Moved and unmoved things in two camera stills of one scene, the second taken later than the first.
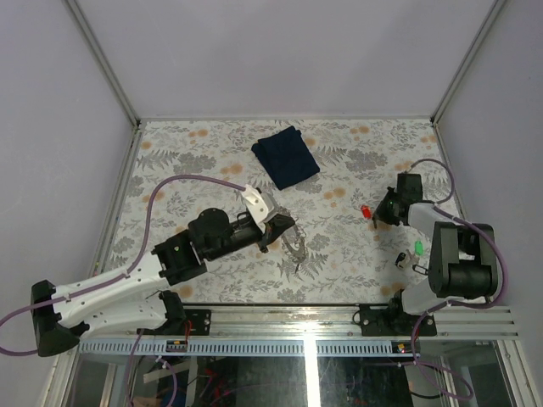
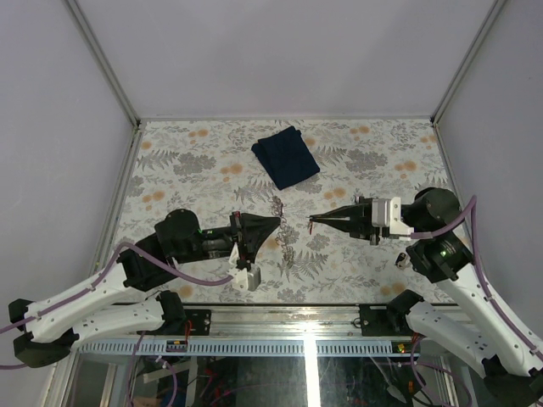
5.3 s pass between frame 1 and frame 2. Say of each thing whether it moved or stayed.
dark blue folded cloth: stayed
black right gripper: moved
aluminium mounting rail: stayed
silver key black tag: stayed
